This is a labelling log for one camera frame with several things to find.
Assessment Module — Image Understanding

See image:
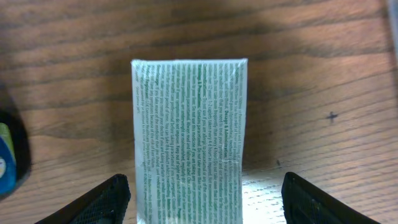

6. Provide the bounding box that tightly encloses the clear plastic container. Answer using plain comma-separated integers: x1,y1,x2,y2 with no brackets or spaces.
387,0,398,57

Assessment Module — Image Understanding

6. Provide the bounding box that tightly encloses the dark bottle white cap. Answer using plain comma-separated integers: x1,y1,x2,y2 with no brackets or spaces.
1,110,32,200

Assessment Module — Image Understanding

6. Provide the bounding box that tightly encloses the white green medicine box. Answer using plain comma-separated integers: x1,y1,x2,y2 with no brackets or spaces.
131,58,248,224

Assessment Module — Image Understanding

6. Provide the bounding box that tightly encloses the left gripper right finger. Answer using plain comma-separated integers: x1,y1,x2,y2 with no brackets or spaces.
281,172,379,224

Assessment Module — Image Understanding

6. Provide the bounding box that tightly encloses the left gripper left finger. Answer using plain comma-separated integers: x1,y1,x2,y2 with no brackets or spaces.
37,174,131,224

